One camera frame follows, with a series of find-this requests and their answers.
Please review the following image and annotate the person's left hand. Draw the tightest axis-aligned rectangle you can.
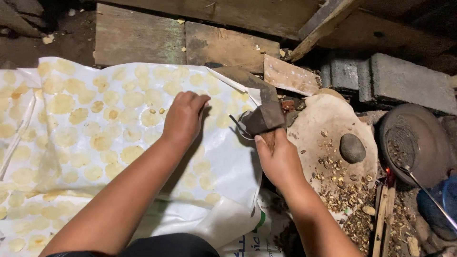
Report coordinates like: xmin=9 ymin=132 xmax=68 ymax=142
xmin=161 ymin=91 xmax=212 ymax=145

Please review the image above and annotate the person's right hand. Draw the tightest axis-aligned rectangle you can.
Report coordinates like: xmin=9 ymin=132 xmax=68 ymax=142
xmin=254 ymin=127 xmax=308 ymax=192

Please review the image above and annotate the iron hammer with wooden handle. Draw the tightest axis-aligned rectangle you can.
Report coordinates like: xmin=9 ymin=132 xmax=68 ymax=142
xmin=242 ymin=102 xmax=286 ymax=152

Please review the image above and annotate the thin metal scraper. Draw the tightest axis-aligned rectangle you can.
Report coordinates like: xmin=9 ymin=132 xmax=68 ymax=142
xmin=228 ymin=111 xmax=256 ymax=140

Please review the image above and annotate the dark stone block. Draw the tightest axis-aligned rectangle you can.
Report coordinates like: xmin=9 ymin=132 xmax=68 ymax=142
xmin=211 ymin=66 xmax=279 ymax=105

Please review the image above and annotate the brown stained wooden plank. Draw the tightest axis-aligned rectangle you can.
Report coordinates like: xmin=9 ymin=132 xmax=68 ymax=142
xmin=185 ymin=21 xmax=281 ymax=74

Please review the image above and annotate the white plastic sheet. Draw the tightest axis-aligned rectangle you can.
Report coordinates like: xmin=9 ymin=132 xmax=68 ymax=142
xmin=0 ymin=56 xmax=263 ymax=257

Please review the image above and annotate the weathered square wooden plank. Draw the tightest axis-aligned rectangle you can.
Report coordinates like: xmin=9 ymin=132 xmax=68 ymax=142
xmin=94 ymin=3 xmax=186 ymax=67

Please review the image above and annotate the long wooden board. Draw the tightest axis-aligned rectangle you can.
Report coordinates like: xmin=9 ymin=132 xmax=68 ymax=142
xmin=96 ymin=0 xmax=323 ymax=41

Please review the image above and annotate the spread of flattened yellow crackers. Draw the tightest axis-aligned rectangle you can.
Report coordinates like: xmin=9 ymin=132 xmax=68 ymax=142
xmin=0 ymin=59 xmax=256 ymax=254

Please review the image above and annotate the pale small wooden board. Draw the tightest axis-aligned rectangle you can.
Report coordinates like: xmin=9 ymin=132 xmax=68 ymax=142
xmin=263 ymin=54 xmax=321 ymax=97

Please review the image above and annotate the round flat stone slab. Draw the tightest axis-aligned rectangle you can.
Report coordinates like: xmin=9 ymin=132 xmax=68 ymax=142
xmin=287 ymin=94 xmax=379 ymax=195

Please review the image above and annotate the slanted wooden beam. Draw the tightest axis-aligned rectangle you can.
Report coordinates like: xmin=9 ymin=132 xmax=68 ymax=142
xmin=288 ymin=0 xmax=362 ymax=63

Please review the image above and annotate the white printed sack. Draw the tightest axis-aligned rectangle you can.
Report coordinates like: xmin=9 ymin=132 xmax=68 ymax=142
xmin=217 ymin=188 xmax=298 ymax=257

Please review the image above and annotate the person's black garment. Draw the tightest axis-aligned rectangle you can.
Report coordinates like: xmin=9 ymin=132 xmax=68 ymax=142
xmin=46 ymin=233 xmax=220 ymax=257

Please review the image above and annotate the grey concrete block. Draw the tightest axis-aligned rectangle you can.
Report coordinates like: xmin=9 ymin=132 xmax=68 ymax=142
xmin=369 ymin=53 xmax=457 ymax=116
xmin=320 ymin=54 xmax=373 ymax=96

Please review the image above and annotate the small round grey stone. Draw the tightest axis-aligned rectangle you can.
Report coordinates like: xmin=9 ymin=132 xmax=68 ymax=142
xmin=339 ymin=133 xmax=367 ymax=164

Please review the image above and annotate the heap of nut shells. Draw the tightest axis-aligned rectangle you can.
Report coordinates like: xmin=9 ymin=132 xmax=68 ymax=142
xmin=310 ymin=130 xmax=380 ymax=252

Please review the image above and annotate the large dark wooden panel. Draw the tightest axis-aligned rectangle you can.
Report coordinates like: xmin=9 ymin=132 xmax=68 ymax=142
xmin=317 ymin=9 xmax=457 ymax=74

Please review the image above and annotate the bundle of firewood sticks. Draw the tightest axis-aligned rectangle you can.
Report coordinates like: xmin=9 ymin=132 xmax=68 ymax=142
xmin=372 ymin=183 xmax=397 ymax=257

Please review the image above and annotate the dark clay pan with sand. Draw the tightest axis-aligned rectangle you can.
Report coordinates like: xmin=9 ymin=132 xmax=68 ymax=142
xmin=379 ymin=103 xmax=455 ymax=188

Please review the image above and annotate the blue bucket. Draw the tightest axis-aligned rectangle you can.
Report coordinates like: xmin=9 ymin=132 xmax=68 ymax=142
xmin=416 ymin=174 xmax=457 ymax=240

